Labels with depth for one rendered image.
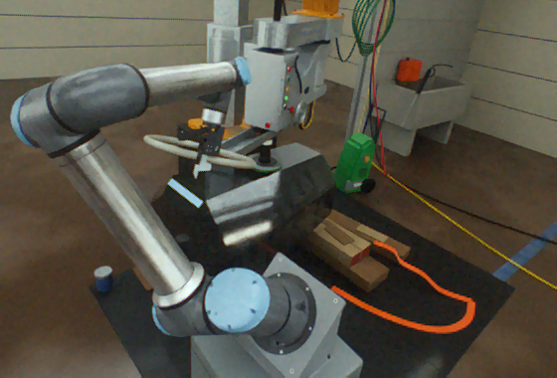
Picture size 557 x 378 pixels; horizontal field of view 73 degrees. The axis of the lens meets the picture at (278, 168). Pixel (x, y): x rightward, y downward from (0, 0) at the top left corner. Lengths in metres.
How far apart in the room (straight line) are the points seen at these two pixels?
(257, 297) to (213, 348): 0.39
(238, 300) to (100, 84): 0.56
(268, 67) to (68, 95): 1.39
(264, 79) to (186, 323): 1.37
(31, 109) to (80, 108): 0.11
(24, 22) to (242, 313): 7.09
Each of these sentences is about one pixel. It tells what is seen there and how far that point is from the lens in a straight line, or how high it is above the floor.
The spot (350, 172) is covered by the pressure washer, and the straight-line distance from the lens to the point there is 3.82.
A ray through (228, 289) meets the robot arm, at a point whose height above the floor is 1.19.
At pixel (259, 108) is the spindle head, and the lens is 2.12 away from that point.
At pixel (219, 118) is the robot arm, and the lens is 1.41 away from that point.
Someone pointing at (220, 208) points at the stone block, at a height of 0.77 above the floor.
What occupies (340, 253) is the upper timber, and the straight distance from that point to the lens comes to 2.81.
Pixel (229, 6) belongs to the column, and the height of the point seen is 1.68.
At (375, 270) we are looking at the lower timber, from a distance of 2.86.
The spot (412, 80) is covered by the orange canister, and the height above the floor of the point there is 0.88.
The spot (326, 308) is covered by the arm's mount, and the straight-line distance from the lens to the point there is 1.14.
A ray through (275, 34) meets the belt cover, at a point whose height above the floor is 1.64.
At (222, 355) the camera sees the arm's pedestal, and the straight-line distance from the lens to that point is 1.28.
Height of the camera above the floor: 1.88
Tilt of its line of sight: 26 degrees down
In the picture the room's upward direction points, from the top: 6 degrees clockwise
